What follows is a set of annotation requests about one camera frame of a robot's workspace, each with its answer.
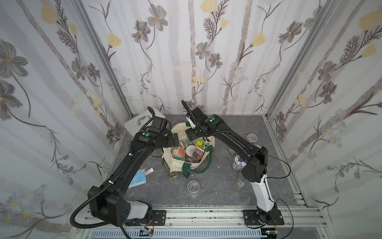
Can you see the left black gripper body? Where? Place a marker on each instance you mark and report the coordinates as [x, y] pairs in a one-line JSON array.
[[175, 140]]

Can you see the cream canvas tote bag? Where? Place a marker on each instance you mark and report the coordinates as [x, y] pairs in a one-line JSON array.
[[175, 168]]

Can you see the large strawberry label jar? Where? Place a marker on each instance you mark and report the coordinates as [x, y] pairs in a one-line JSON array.
[[231, 151]]

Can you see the purple flower lid jar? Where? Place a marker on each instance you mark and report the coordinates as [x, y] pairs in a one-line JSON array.
[[238, 163]]

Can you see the clear lid green seed cup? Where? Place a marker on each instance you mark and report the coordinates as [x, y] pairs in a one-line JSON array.
[[252, 138]]

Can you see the purple label metal can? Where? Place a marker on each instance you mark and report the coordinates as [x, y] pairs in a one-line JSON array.
[[241, 181]]

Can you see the white lid seed jar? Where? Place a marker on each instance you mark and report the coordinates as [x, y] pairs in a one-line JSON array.
[[190, 150]]

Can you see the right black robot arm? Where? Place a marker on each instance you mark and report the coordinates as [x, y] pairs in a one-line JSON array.
[[256, 158]]

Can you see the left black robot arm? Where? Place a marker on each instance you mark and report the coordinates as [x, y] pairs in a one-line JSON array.
[[107, 201]]

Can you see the yellow green seed cup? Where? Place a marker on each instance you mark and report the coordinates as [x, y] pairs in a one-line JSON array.
[[201, 143]]

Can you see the teal label seed cup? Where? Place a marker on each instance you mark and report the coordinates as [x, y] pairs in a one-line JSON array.
[[185, 143]]

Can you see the red label seed jar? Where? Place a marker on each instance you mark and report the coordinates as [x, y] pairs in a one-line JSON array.
[[178, 153]]

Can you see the red flower seed cup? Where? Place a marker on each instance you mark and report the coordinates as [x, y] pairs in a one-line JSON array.
[[198, 153]]

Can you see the silver first aid case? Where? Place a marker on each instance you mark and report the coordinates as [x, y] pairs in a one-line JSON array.
[[136, 123]]

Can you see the blue face mask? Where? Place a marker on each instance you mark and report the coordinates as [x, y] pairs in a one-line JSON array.
[[138, 179]]

